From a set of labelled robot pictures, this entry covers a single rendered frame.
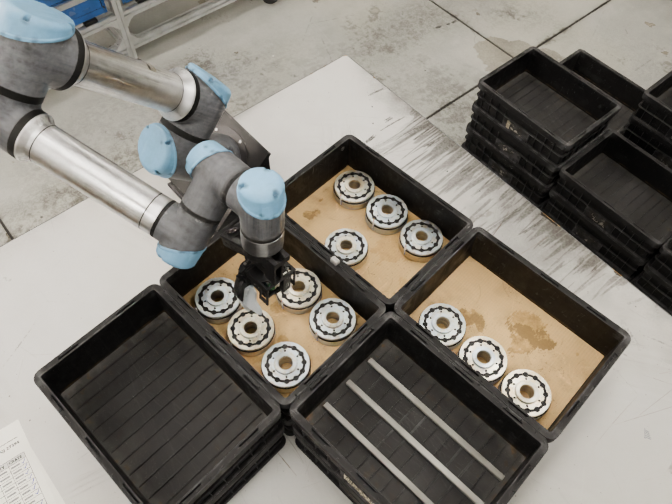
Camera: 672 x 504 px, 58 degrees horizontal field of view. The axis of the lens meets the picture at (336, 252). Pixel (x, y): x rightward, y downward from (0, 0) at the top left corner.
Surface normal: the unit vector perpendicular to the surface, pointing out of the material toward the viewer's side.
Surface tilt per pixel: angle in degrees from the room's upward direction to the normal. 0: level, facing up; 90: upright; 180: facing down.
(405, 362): 0
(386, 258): 0
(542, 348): 0
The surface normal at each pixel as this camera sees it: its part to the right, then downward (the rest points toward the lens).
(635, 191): 0.01, -0.54
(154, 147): -0.57, 0.09
